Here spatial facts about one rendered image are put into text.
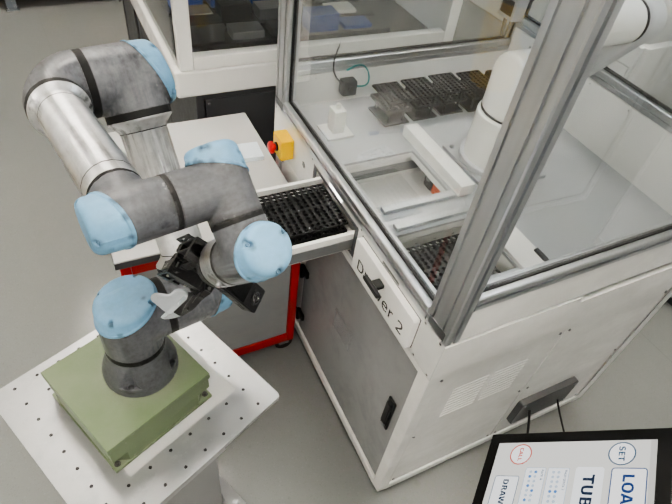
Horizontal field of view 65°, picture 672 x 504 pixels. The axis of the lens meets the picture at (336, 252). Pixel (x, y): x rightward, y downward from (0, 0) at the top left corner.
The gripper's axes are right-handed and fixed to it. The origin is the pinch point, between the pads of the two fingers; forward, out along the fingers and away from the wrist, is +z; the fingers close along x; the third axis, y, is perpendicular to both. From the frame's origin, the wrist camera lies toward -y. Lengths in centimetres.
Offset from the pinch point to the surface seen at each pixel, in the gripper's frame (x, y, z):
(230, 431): 19.4, -28.9, 16.7
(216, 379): 9.8, -24.2, 24.8
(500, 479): 12, -55, -33
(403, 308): -19, -48, -3
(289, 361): -18, -80, 96
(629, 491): 9, -55, -54
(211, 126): -76, -4, 80
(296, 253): -27.1, -28.8, 22.4
